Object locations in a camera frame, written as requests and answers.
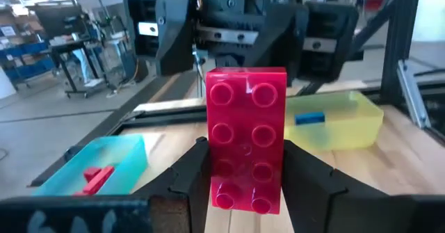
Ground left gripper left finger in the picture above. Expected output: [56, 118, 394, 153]
[0, 137, 212, 233]

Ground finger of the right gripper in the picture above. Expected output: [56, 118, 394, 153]
[249, 1, 361, 86]
[122, 0, 197, 77]

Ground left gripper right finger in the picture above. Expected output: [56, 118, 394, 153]
[281, 139, 445, 233]

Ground blue building block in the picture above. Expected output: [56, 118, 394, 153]
[294, 111, 327, 126]

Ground large red building block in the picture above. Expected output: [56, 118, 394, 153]
[205, 66, 288, 216]

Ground small red building block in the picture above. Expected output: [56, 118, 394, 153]
[74, 166, 116, 196]
[83, 166, 102, 184]

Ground yellow plastic bin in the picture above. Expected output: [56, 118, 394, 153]
[284, 90, 385, 152]

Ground teal plastic bin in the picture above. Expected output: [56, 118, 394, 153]
[31, 134, 149, 197]

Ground black desk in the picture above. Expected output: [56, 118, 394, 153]
[50, 40, 118, 99]

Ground large black monitor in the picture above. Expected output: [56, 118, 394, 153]
[34, 5, 88, 39]

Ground blue storage bins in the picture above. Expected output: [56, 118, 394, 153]
[0, 40, 56, 84]

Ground black aluminium table frame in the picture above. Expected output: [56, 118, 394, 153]
[27, 0, 445, 188]

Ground silver aluminium rail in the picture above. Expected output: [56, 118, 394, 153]
[397, 59, 429, 129]

